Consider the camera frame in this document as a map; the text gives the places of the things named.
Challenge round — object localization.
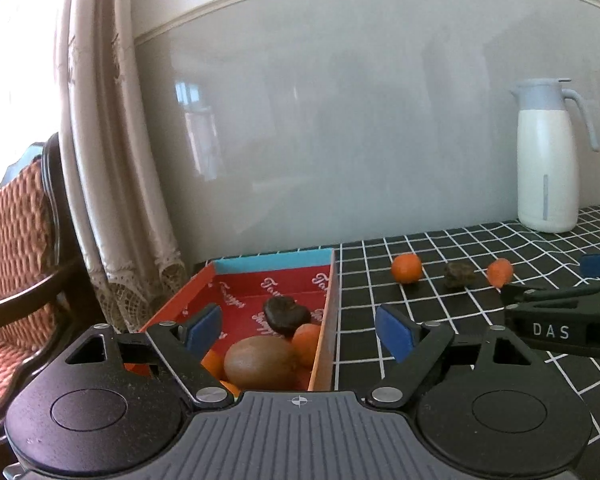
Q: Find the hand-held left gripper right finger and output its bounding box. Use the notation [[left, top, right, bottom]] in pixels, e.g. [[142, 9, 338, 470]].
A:
[[365, 304, 538, 407]]

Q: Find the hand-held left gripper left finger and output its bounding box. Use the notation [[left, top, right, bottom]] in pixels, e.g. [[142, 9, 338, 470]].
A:
[[65, 302, 234, 407]]

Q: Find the orange mandarin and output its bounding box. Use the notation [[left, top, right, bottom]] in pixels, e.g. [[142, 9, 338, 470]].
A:
[[200, 350, 227, 381], [391, 253, 424, 285], [291, 323, 323, 370]]

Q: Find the small orange-red fruit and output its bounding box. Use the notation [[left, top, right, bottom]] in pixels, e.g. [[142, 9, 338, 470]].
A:
[[486, 258, 514, 288]]

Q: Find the brown kiwi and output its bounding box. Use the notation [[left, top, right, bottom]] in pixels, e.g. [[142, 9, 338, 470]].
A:
[[223, 337, 301, 392]]

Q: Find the dark brown heart-shaped fruit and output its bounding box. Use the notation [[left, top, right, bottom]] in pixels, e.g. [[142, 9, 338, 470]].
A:
[[262, 296, 312, 338]]

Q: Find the red cardboard box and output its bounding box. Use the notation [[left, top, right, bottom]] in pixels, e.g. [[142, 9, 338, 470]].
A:
[[125, 247, 341, 393]]

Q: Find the black grid tablecloth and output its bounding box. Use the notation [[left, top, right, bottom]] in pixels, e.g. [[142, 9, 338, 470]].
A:
[[192, 201, 600, 480]]

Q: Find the dark dried fruit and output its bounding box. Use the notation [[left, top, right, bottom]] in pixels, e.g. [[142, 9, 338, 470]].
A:
[[443, 261, 478, 290]]

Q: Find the white thermos jug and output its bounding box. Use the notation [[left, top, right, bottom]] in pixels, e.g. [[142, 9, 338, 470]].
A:
[[510, 77, 600, 234]]

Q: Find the beige lace curtain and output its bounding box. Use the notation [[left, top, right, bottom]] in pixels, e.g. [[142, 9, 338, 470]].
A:
[[55, 0, 188, 333]]

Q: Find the wooden chair with woven cushion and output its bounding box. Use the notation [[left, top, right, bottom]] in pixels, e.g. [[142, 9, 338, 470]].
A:
[[0, 132, 88, 446]]

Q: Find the teal cloth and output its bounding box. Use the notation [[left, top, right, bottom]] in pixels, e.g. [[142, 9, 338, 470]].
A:
[[2, 142, 46, 186]]

